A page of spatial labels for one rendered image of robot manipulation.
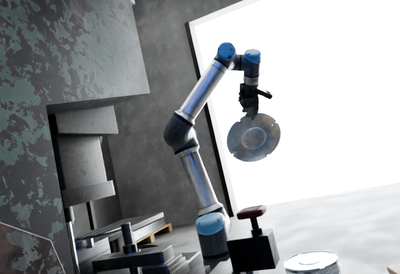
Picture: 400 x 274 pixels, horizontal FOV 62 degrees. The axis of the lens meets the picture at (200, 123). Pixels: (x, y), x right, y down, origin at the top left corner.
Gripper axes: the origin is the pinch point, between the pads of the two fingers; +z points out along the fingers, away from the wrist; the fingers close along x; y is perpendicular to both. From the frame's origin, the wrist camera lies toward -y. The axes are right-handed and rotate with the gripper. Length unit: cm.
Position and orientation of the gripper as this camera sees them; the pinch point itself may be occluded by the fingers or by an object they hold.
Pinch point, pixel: (253, 117)
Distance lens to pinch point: 166.4
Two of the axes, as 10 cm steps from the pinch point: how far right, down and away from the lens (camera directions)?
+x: 2.6, 5.7, -7.8
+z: 0.5, 8.0, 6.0
